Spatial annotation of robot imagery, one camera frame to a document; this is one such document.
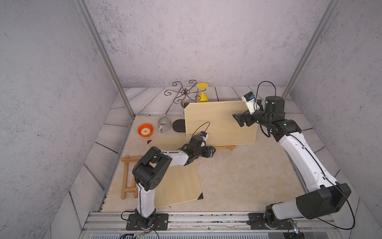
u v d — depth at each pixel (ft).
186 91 2.99
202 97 3.19
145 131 3.50
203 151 2.77
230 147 3.15
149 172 1.66
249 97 2.04
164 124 3.52
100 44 2.71
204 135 2.83
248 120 2.17
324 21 2.47
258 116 2.12
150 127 3.54
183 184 2.77
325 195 1.26
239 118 2.17
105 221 2.48
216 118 2.81
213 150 2.94
